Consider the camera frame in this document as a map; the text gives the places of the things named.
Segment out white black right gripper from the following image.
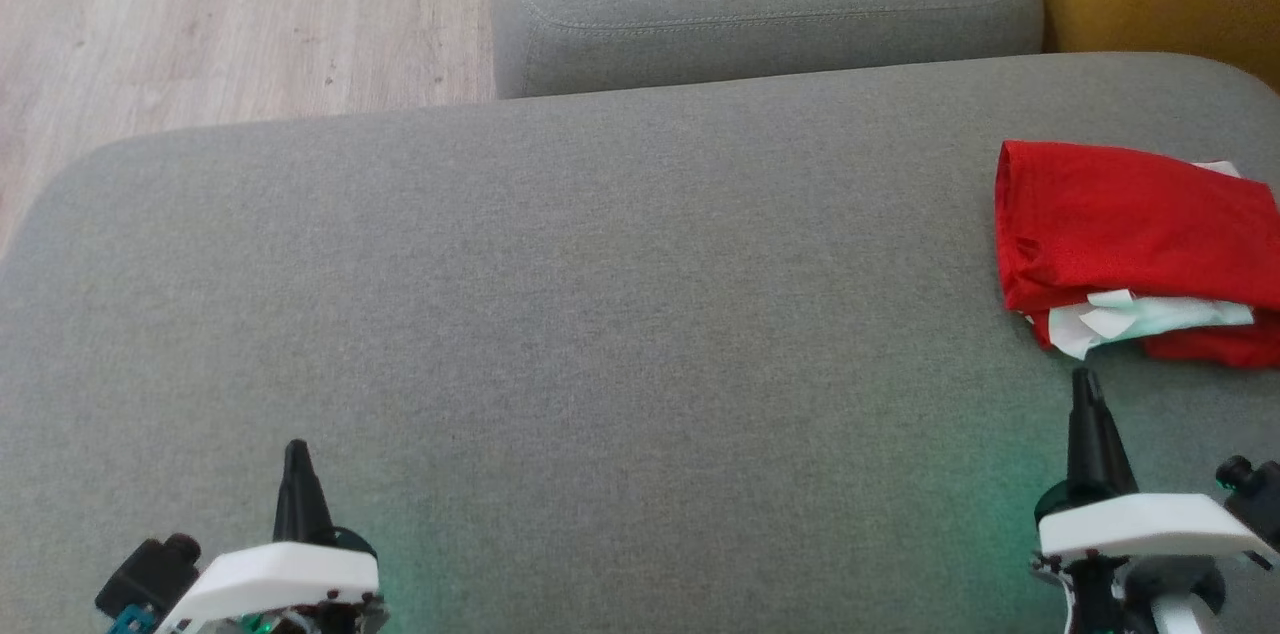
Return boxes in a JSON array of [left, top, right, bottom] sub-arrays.
[[1035, 369, 1276, 634]]

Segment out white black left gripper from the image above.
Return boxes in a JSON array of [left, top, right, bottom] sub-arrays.
[[155, 440, 389, 634]]

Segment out red basketball shorts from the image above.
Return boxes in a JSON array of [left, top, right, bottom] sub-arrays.
[[1145, 322, 1280, 371]]

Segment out red white basketball jersey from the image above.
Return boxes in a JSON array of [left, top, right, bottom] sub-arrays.
[[995, 140, 1280, 360]]

